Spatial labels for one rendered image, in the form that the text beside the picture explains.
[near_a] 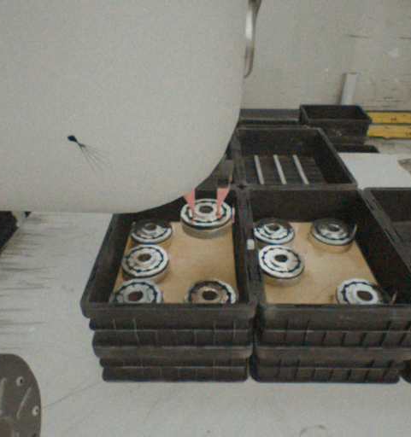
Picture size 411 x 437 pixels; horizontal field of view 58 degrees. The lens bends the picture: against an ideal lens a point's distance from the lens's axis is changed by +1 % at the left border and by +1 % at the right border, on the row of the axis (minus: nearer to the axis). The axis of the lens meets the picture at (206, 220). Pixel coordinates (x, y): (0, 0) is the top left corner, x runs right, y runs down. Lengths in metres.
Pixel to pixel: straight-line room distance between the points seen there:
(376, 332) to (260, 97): 3.56
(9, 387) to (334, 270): 0.70
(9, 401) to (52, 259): 0.85
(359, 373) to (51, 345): 0.65
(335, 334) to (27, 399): 0.53
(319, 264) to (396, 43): 3.57
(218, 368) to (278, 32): 3.54
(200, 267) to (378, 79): 3.70
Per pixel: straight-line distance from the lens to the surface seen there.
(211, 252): 0.87
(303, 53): 4.06
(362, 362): 0.81
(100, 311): 0.65
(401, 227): 1.08
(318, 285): 0.83
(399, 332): 0.74
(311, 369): 0.80
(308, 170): 1.27
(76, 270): 1.08
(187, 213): 0.73
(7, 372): 0.30
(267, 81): 4.08
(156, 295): 0.74
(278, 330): 0.68
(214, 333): 0.67
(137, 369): 0.79
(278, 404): 0.80
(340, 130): 2.50
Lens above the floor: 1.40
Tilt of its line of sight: 36 degrees down
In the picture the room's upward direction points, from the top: straight up
